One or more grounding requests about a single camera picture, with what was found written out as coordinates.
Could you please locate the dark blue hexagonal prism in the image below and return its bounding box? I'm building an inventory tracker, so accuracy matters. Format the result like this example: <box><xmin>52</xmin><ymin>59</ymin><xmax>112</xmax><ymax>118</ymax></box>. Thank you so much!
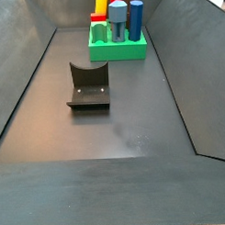
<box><xmin>129</xmin><ymin>0</ymin><xmax>143</xmax><ymax>42</ymax></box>

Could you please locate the yellow rectangular block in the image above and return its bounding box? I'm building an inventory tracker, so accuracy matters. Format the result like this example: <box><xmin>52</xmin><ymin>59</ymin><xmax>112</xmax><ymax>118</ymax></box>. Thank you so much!
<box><xmin>95</xmin><ymin>0</ymin><xmax>107</xmax><ymax>14</ymax></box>

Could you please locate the green shape board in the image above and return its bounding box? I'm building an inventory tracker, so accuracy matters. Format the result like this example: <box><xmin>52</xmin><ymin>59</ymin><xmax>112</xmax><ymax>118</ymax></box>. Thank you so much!
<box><xmin>88</xmin><ymin>21</ymin><xmax>147</xmax><ymax>62</ymax></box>

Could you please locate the green arch block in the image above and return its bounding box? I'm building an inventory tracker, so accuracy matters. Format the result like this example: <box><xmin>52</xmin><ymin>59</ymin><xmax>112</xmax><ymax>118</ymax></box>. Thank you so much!
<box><xmin>90</xmin><ymin>21</ymin><xmax>107</xmax><ymax>43</ymax></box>

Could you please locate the black curved stand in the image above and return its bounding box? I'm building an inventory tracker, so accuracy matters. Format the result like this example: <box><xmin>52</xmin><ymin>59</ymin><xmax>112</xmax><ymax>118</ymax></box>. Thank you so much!
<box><xmin>66</xmin><ymin>62</ymin><xmax>110</xmax><ymax>108</ymax></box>

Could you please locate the small red block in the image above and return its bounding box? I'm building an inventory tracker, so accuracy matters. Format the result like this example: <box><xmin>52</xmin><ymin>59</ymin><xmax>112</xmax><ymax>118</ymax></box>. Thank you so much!
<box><xmin>91</xmin><ymin>13</ymin><xmax>107</xmax><ymax>22</ymax></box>

